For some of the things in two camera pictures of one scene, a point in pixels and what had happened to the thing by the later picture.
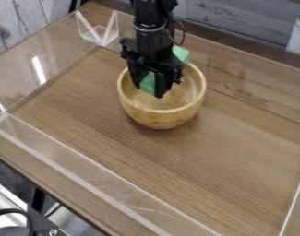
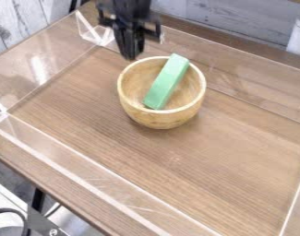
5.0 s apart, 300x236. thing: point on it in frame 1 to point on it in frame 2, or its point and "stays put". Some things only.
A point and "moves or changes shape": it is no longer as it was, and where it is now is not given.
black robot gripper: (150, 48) to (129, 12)
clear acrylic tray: (225, 175) stays put
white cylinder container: (297, 41) stays put
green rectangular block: (147, 80) moves or changes shape
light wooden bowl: (163, 112) stays put
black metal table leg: (39, 200) stays put
